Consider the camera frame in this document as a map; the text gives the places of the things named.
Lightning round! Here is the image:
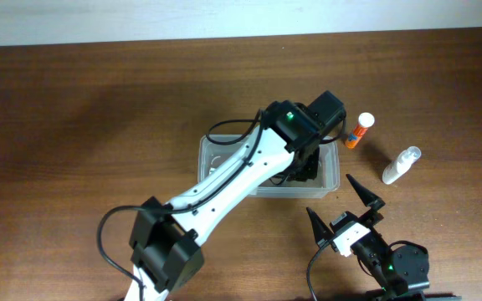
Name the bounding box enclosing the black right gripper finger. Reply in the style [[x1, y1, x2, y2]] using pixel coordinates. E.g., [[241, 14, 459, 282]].
[[346, 174, 386, 210], [306, 207, 334, 247]]

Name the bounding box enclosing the white spray bottle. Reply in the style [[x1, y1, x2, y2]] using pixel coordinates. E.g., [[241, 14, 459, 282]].
[[382, 146, 422, 185]]

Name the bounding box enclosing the orange tube white cap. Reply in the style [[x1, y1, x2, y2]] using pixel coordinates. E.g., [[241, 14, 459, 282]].
[[345, 112, 375, 149]]

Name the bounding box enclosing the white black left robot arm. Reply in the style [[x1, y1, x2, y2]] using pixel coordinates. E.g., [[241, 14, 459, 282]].
[[125, 91, 346, 300]]

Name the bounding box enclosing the clear plastic container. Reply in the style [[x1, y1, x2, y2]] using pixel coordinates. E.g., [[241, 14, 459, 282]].
[[197, 136, 340, 198]]

